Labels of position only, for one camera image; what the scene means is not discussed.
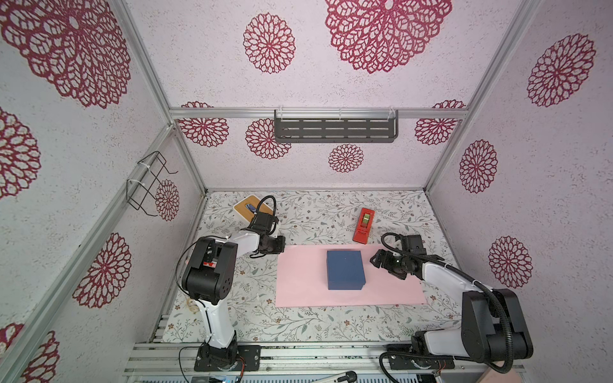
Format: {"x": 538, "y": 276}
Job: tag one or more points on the dark blue gift box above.
{"x": 345, "y": 270}

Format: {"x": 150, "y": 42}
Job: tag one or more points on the pink wrapping paper sheet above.
{"x": 302, "y": 280}

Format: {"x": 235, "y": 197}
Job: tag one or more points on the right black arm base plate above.
{"x": 402, "y": 357}

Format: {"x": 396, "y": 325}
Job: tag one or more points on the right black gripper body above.
{"x": 383, "y": 261}

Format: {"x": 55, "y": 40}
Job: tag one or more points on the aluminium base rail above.
{"x": 290, "y": 359}

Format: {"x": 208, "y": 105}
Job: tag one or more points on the red tape dispenser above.
{"x": 363, "y": 226}

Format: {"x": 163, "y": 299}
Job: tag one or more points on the grey slotted wall shelf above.
{"x": 339, "y": 130}

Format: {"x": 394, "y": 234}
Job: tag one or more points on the black wire wall rack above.
{"x": 139, "y": 190}

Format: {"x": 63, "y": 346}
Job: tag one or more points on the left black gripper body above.
{"x": 270, "y": 242}

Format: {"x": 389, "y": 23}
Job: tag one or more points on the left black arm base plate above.
{"x": 234, "y": 358}

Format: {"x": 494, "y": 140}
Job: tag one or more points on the black knob handle front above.
{"x": 345, "y": 377}

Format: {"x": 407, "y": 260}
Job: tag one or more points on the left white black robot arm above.
{"x": 209, "y": 274}

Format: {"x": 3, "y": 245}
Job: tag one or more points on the pink object bottom right corner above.
{"x": 491, "y": 376}

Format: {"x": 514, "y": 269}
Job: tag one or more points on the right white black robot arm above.
{"x": 493, "y": 330}

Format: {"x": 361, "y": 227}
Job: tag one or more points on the white box with wooden lid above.
{"x": 241, "y": 210}

